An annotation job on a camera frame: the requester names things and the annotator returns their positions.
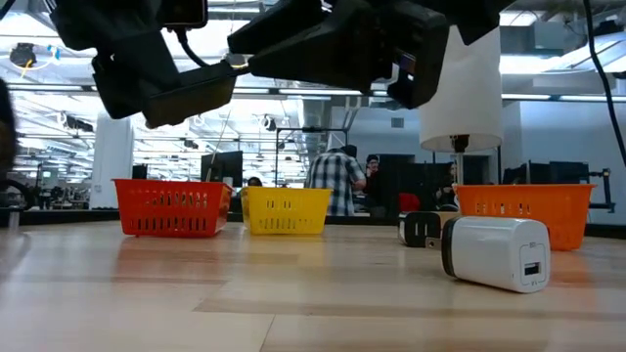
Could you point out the person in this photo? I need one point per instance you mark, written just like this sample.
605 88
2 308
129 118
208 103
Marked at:
447 186
372 163
335 181
254 182

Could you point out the pink and white wall charger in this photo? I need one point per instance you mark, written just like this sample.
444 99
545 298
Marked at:
420 230

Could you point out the black ceiling-mounted device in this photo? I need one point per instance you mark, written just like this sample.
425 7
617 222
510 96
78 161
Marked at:
237 60
23 55

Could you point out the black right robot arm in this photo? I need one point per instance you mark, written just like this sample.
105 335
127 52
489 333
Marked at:
479 14

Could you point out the red plastic basket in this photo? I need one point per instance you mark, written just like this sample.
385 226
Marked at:
171 205

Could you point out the small black square case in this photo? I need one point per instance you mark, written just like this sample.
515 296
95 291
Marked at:
195 93

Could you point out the white building column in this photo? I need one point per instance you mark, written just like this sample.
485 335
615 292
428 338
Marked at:
112 166

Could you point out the orange plastic basket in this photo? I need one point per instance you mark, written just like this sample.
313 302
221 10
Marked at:
538 205

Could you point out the white shade floor lamp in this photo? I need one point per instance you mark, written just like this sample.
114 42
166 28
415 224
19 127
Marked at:
464 112

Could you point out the red chair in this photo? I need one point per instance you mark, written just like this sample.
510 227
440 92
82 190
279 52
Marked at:
409 203

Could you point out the yellow plastic basket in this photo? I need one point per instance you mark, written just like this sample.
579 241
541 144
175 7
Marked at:
283 205

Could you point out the black computer monitor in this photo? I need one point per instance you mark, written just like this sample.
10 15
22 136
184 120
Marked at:
222 168

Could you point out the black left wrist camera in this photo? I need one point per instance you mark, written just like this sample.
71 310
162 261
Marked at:
183 12

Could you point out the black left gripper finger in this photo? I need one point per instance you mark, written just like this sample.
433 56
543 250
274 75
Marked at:
127 83

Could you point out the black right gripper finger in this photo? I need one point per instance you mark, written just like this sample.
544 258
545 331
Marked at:
283 24
332 54

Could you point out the white wall charger black end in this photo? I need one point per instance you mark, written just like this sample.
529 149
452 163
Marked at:
489 251

